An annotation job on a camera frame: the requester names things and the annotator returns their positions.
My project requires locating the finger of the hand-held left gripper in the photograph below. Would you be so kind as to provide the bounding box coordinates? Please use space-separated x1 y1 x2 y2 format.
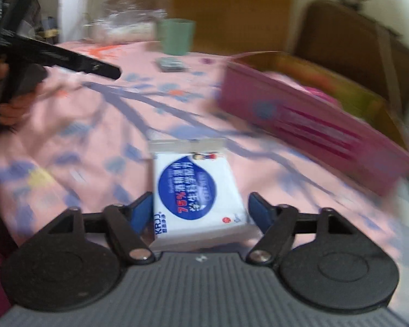
0 29 122 80

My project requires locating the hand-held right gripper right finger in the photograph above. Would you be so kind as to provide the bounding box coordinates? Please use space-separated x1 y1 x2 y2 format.
246 192 360 265

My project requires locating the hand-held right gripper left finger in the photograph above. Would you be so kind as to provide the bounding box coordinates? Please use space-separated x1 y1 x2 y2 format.
46 192 156 265

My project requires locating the white and blue wipes packet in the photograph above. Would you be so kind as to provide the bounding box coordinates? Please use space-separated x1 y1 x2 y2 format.
148 139 260 250

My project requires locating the person's left hand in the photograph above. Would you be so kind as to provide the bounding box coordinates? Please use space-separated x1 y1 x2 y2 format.
0 60 39 128

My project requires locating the clear plastic bag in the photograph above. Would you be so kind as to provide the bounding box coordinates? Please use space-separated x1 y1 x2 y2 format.
83 0 168 44

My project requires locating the pink printed tablecloth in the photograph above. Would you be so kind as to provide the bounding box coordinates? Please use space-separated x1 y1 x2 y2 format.
0 39 409 268

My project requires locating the small silver packet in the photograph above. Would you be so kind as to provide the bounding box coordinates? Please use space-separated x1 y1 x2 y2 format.
156 57 189 73

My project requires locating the green cup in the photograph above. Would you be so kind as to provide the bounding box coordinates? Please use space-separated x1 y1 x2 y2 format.
158 18 196 56

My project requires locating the wooden cabinet panel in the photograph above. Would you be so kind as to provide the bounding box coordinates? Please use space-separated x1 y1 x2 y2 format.
102 0 296 57

